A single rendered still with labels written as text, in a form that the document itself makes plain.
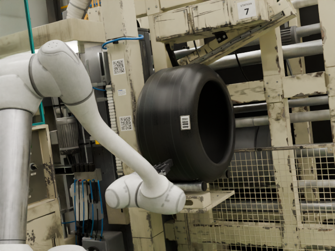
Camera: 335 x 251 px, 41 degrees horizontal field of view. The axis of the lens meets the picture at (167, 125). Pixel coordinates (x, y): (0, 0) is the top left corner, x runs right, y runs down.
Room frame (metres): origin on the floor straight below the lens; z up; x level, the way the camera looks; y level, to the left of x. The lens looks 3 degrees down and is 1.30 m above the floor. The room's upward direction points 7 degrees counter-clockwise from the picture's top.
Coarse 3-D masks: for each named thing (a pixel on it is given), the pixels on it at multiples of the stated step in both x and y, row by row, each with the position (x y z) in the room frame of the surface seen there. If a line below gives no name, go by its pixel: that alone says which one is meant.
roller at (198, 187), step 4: (176, 184) 2.07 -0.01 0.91; (180, 184) 2.06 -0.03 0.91; (184, 184) 2.05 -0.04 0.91; (188, 184) 2.04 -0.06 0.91; (192, 184) 2.03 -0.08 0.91; (196, 184) 2.01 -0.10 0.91; (200, 184) 2.00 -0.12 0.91; (204, 184) 2.01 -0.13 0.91; (180, 188) 2.05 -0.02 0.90; (184, 188) 2.04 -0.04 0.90; (188, 188) 2.03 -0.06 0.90; (192, 188) 2.02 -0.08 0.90; (196, 188) 2.01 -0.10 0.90; (200, 188) 2.00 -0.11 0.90; (204, 188) 2.01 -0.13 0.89
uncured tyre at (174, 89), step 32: (192, 64) 2.11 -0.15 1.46; (160, 96) 1.98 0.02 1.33; (192, 96) 1.95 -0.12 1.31; (224, 96) 2.27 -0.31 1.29; (160, 128) 1.94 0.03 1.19; (192, 128) 1.91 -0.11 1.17; (224, 128) 2.39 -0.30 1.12; (160, 160) 1.99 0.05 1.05; (192, 160) 1.94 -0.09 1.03; (224, 160) 2.16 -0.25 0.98
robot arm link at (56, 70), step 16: (48, 48) 1.25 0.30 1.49; (64, 48) 1.26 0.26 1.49; (32, 64) 1.28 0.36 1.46; (48, 64) 1.25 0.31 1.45; (64, 64) 1.25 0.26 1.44; (80, 64) 1.30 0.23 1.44; (32, 80) 1.28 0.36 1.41; (48, 80) 1.27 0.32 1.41; (64, 80) 1.27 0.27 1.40; (80, 80) 1.30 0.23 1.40; (48, 96) 1.32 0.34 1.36; (64, 96) 1.31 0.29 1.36; (80, 96) 1.32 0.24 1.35
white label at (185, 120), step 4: (180, 116) 1.90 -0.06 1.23; (184, 116) 1.90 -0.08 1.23; (188, 116) 1.89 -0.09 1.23; (180, 120) 1.90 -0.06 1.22; (184, 120) 1.90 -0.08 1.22; (188, 120) 1.89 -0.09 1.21; (184, 124) 1.89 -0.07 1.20; (188, 124) 1.89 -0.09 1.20; (184, 128) 1.89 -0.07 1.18; (188, 128) 1.89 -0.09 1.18
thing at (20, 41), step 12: (0, 0) 2.06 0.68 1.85; (12, 0) 2.12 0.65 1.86; (24, 0) 2.19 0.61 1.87; (0, 12) 2.06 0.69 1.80; (12, 12) 2.12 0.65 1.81; (24, 12) 2.18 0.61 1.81; (0, 24) 2.05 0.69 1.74; (12, 24) 2.11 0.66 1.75; (24, 24) 2.17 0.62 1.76; (0, 36) 2.04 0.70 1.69; (12, 36) 2.10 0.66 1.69; (24, 36) 2.16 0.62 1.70; (0, 48) 2.03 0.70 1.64; (12, 48) 2.09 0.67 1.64; (24, 48) 2.15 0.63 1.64; (36, 120) 2.16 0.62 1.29
